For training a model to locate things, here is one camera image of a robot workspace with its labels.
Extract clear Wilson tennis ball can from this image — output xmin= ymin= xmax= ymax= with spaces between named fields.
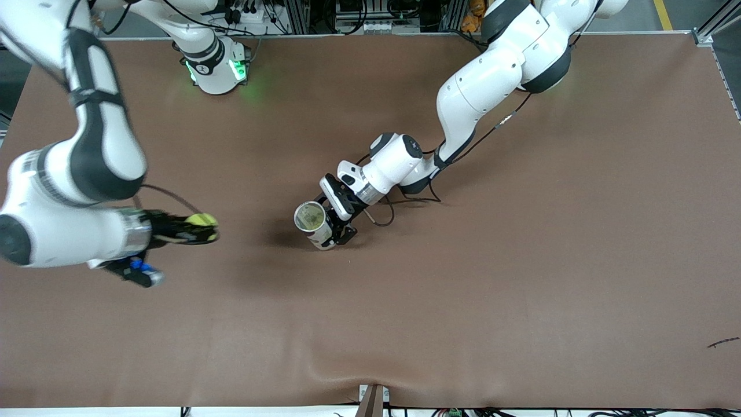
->
xmin=294 ymin=200 xmax=338 ymax=251

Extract brown table mat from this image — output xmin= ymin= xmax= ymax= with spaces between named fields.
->
xmin=0 ymin=32 xmax=741 ymax=409

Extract white power strip black plugs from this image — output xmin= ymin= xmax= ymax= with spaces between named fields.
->
xmin=223 ymin=0 xmax=273 ymax=24

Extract orange packaged items pile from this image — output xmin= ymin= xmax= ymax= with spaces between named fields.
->
xmin=461 ymin=0 xmax=490 ymax=32

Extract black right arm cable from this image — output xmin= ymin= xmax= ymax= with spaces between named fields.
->
xmin=139 ymin=184 xmax=203 ymax=216

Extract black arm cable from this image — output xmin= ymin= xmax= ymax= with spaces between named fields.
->
xmin=139 ymin=184 xmax=203 ymax=216
xmin=365 ymin=87 xmax=533 ymax=228

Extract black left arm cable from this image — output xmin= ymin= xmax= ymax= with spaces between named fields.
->
xmin=365 ymin=87 xmax=533 ymax=228

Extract metal camera post bracket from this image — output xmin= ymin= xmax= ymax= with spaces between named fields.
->
xmin=354 ymin=383 xmax=390 ymax=417

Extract aluminium frame profile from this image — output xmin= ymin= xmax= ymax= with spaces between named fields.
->
xmin=692 ymin=0 xmax=741 ymax=48

